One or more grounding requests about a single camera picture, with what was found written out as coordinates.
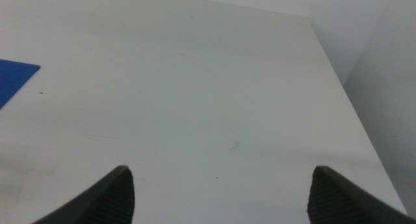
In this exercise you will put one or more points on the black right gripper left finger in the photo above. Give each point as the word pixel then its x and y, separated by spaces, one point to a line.
pixel 107 201

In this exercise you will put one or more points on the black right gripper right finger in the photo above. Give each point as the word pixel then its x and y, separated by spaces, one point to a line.
pixel 338 204

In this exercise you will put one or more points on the blue rectangular mat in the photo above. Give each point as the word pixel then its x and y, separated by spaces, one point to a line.
pixel 13 78

